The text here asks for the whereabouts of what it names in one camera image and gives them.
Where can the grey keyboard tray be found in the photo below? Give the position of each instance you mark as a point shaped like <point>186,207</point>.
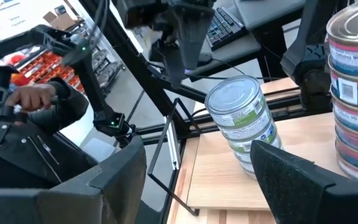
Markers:
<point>238,49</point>

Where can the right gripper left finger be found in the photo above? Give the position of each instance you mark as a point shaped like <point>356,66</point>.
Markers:
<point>89,196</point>

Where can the black computer mouse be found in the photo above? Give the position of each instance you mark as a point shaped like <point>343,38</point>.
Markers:
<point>204,58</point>

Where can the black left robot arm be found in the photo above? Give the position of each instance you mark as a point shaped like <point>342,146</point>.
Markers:
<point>312,56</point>

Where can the person's hand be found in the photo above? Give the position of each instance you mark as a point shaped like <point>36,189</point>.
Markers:
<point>31,96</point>

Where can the black backlit keyboard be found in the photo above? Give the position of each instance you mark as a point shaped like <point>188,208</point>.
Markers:
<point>224,26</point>

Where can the cardboard box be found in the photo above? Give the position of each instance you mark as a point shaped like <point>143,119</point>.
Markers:
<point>60,20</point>

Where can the person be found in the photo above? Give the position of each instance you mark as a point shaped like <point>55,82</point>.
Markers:
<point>26,149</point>

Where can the grey desk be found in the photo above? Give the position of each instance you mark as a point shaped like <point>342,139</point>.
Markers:
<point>266,11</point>

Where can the red parts bins rack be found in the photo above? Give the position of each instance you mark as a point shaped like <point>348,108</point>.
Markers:
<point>45,70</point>

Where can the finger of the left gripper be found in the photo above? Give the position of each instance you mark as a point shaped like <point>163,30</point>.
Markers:
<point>172,62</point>
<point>194,37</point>

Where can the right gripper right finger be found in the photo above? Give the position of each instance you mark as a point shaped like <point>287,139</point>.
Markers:
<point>306,193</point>

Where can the black desk leg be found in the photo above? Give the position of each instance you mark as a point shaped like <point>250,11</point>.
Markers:
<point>270,53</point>

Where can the green white tuna can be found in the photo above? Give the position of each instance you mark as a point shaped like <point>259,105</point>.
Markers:
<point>242,156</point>
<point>250,127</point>
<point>235,99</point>
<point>259,140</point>
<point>246,166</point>

